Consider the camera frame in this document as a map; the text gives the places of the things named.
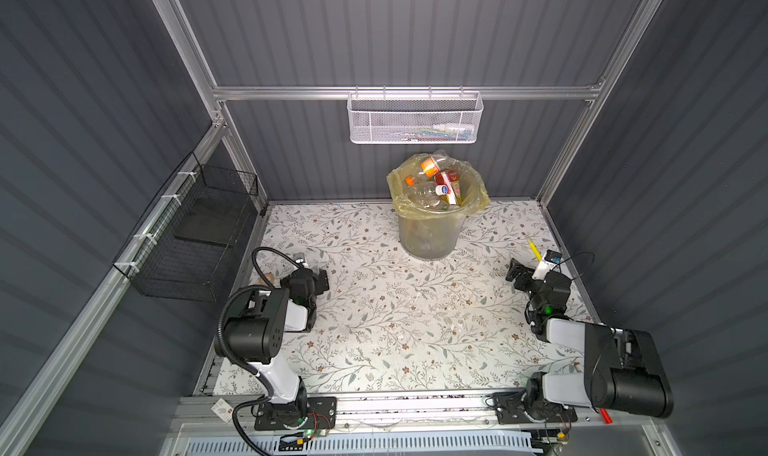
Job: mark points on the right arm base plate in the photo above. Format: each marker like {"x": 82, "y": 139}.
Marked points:
{"x": 510, "y": 408}

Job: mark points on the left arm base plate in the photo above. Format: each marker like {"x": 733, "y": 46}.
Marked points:
{"x": 314, "y": 413}

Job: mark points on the red marker pen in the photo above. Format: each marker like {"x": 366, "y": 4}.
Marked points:
{"x": 605, "y": 416}

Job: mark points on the yellow bin liner bag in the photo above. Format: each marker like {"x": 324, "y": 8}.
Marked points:
{"x": 474, "y": 196}

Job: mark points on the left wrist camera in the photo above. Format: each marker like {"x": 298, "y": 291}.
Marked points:
{"x": 300, "y": 260}

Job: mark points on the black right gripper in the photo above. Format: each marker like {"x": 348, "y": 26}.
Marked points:
{"x": 517, "y": 270}

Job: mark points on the white wire wall basket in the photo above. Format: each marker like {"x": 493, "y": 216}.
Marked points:
{"x": 401, "y": 119}

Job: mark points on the white tube in basket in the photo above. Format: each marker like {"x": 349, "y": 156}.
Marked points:
{"x": 455, "y": 131}

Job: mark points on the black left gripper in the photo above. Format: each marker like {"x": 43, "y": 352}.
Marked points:
{"x": 318, "y": 282}

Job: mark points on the mesh waste bin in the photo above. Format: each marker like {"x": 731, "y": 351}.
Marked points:
{"x": 430, "y": 239}

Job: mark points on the red yellow tea bottle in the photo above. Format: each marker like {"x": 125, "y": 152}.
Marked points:
{"x": 448, "y": 187}

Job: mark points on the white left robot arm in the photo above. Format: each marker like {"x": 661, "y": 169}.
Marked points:
{"x": 251, "y": 328}

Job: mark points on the yellow highlighter pen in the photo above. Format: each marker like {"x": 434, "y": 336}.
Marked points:
{"x": 535, "y": 250}

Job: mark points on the black wire wall basket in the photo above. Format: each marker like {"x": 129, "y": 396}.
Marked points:
{"x": 196, "y": 235}

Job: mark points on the orange label bottle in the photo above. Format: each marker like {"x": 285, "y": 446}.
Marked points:
{"x": 416, "y": 183}
{"x": 432, "y": 165}

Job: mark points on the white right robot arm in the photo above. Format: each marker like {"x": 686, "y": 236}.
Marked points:
{"x": 622, "y": 369}

